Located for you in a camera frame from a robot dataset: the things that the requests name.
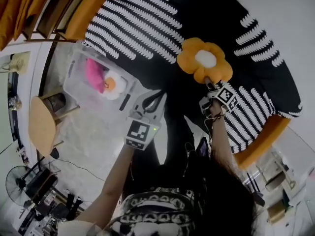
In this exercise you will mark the orange flower plush pillow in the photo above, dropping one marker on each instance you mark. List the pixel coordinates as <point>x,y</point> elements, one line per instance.
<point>192,60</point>

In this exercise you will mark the pink star plush pillow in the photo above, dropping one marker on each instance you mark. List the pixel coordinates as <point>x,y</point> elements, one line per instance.
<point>94,75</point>

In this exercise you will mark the black handheld device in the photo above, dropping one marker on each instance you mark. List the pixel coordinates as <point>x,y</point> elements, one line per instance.
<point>203,147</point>

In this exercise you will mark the dark wooden shelf rack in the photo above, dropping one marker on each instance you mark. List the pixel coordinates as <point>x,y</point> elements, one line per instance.
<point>49,21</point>

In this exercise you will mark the white fried egg plush pillow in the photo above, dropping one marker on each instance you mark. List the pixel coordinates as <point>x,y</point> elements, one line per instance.
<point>118,87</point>

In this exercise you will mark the beige tote bag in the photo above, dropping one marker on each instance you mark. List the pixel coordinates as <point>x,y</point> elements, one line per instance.
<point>12,61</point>

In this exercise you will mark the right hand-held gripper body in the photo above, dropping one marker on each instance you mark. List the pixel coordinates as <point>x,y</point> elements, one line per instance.
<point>226,96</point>

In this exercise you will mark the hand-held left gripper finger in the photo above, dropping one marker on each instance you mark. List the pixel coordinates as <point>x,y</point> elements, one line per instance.
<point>161,109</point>
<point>137,108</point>

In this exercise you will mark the orange square pillow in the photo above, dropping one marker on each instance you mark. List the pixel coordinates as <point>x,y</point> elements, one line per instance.
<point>9,21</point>
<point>32,4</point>

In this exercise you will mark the person's right forearm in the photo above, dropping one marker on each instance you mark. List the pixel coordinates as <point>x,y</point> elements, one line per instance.
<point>221,141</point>

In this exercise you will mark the person's black white printed shirt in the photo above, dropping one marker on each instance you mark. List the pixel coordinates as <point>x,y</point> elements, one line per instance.
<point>152,213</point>

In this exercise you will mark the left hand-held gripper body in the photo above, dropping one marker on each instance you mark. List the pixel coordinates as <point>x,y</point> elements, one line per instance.
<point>140,134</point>

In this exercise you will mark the person's left forearm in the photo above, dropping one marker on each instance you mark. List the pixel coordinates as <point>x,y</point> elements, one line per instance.
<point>113,181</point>

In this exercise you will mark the light wooden oval stool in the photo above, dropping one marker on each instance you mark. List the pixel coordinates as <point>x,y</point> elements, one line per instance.
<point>40,126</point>

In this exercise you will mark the person's black trousers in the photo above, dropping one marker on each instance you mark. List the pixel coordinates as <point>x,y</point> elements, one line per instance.
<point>177,131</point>

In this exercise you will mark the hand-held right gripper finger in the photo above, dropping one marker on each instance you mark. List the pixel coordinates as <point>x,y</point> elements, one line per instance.
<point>210,83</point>

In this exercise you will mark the clear plastic storage bin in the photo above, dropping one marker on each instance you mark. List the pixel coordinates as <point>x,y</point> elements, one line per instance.
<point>73,82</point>

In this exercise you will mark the black standing fan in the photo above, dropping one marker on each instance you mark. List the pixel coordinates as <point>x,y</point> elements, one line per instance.
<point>16,183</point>

